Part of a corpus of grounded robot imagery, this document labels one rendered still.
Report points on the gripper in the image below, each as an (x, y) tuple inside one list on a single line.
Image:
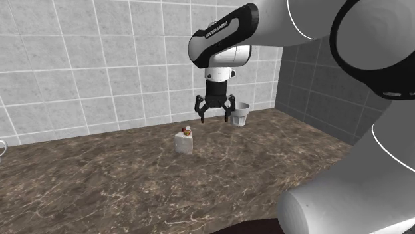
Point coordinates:
[(216, 94)]

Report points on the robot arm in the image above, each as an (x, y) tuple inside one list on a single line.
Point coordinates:
[(356, 194)]

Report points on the white ribbed cup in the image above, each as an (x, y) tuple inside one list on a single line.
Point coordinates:
[(241, 117)]

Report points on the white cake slice with strawberry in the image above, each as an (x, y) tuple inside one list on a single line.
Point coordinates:
[(183, 144)]

